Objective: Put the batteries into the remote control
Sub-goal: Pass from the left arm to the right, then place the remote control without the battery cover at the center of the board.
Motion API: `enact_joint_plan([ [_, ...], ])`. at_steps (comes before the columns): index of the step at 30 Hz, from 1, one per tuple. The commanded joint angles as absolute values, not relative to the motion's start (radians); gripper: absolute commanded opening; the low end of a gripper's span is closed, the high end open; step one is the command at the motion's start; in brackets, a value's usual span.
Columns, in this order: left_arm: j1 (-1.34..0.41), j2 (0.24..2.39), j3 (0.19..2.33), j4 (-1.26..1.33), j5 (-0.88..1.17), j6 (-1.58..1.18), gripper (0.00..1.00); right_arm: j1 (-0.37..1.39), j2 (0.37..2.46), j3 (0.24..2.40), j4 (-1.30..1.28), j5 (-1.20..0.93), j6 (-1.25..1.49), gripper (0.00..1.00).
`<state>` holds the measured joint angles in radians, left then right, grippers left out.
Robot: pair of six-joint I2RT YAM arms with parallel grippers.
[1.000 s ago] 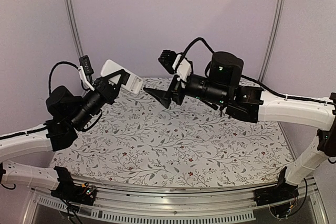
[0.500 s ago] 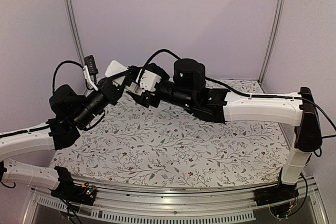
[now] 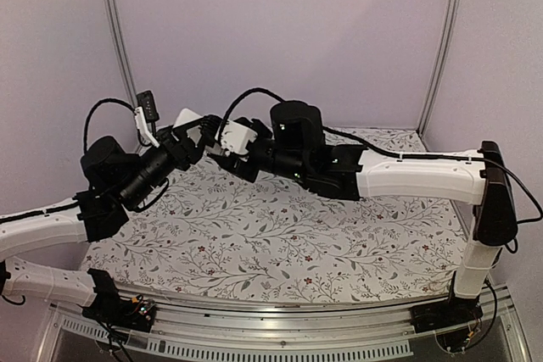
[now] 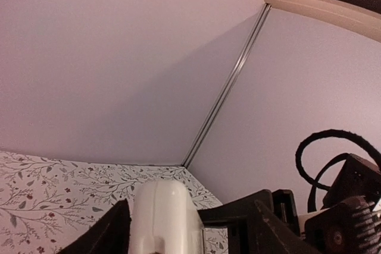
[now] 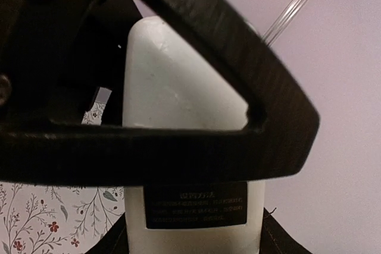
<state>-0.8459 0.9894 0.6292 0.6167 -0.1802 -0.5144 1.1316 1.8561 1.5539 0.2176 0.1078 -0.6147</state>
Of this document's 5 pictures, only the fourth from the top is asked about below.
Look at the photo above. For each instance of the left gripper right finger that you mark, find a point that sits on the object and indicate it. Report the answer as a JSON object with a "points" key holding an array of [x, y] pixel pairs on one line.
{"points": [[263, 222]]}

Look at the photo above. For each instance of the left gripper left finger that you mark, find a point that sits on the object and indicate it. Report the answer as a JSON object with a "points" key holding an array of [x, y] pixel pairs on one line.
{"points": [[110, 234]]}

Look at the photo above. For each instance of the white remote control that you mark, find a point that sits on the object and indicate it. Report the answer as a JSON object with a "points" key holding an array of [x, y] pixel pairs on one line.
{"points": [[165, 220]]}

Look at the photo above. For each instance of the floral patterned table mat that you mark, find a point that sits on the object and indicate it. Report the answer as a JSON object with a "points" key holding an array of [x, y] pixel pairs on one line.
{"points": [[48, 203]]}

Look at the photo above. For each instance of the right aluminium frame post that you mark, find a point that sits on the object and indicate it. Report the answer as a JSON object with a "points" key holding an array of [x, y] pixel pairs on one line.
{"points": [[227, 87]]}

